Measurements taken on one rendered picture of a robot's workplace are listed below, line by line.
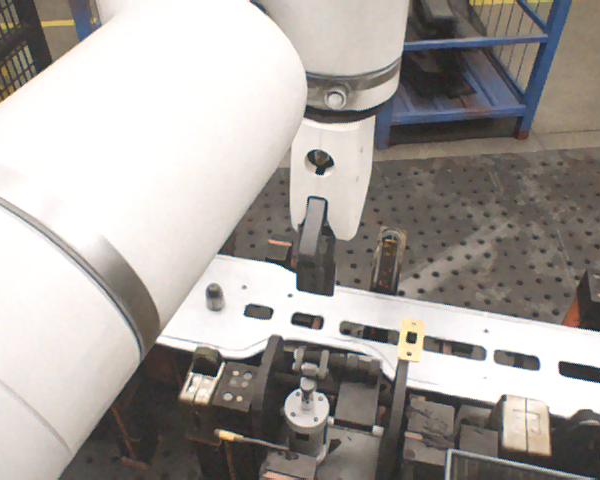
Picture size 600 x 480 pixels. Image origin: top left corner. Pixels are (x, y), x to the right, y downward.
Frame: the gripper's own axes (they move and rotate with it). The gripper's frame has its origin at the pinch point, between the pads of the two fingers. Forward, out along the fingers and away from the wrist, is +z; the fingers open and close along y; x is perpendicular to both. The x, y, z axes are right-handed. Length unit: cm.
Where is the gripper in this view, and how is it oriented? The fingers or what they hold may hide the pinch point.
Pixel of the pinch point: (326, 244)
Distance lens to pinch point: 51.8
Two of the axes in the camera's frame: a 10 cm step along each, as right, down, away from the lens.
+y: 2.3, -7.0, 6.8
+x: -9.7, -1.7, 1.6
